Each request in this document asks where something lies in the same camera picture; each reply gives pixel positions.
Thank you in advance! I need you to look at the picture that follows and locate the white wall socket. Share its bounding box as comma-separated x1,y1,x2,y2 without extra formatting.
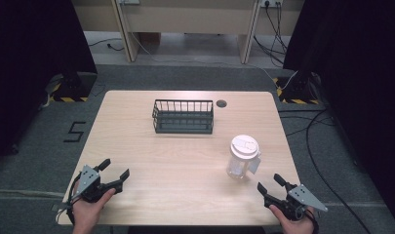
260,0,285,9

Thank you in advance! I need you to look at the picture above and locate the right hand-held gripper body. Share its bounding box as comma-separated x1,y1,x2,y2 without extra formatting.
263,183,329,222

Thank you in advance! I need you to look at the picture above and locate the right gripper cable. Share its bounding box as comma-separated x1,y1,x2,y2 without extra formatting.
303,208,320,234

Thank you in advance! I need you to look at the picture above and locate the clear plastic jar white lid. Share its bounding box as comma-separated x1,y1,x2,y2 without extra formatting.
225,134,262,180

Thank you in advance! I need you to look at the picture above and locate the black wire basket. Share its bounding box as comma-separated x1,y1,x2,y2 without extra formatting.
151,98,215,136

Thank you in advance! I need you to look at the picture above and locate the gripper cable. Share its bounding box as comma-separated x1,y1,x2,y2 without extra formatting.
303,208,320,234
54,172,84,226

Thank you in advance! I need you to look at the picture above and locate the beige desk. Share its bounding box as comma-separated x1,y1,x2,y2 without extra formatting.
71,0,306,65

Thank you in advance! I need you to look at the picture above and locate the person's right hand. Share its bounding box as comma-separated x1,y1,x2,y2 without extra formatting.
268,204,316,234

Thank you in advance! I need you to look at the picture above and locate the person's left hand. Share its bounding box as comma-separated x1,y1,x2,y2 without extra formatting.
71,187,117,234

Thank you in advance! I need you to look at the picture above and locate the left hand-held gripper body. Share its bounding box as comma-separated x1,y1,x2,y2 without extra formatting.
70,164,121,204

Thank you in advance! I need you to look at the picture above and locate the black floor cable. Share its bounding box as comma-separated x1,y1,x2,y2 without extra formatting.
87,37,125,53
304,108,374,234

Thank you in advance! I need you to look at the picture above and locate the black curtain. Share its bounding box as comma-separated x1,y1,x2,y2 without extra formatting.
0,0,99,169
282,0,395,225

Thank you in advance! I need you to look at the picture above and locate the black stand base hazard tape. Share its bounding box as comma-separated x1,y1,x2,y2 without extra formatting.
46,71,99,103
272,71,323,105

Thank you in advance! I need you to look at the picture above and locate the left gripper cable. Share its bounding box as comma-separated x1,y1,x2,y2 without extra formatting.
54,172,84,226

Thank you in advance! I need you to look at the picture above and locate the black cable bundle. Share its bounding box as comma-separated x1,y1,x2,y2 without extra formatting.
253,1,289,68

